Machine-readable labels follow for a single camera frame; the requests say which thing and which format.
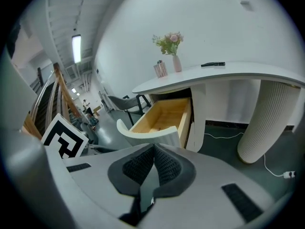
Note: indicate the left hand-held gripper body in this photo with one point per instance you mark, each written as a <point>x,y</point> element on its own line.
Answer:
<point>64,137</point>

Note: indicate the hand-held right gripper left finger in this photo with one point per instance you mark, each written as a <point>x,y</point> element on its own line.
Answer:
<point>95,173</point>

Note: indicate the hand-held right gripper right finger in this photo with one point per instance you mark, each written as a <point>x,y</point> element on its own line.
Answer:
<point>209,175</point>

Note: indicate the large white wooden drawer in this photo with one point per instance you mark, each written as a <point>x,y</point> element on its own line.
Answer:
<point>162,118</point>

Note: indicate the white curved desk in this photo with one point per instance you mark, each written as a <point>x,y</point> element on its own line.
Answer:
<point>226,73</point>

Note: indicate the wooden bench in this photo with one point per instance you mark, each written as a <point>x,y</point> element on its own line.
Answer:
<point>45,104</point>

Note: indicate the small wooden box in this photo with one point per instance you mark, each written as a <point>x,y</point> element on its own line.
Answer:
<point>97,110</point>

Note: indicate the black baseboard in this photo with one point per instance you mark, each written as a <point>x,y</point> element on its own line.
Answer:
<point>226,124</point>

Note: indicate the grey chair with black legs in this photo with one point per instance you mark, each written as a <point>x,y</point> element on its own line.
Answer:
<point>124,102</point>

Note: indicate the white power strip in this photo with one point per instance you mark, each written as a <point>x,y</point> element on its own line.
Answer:
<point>289,174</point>

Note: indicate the ceiling light panel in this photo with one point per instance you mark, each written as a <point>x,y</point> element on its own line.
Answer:
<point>76,48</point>

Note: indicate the black slim device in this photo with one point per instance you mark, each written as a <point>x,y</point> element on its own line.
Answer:
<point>219,63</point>
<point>207,65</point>

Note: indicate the pink brush holder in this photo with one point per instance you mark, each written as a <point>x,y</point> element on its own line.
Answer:
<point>160,71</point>

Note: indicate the pink vase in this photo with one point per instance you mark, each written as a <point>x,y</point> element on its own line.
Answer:
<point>177,64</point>

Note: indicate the dark brushes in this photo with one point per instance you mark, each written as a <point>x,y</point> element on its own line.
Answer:
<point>159,62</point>

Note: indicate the pink flower bouquet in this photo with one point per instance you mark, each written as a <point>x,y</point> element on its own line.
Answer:
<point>169,43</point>

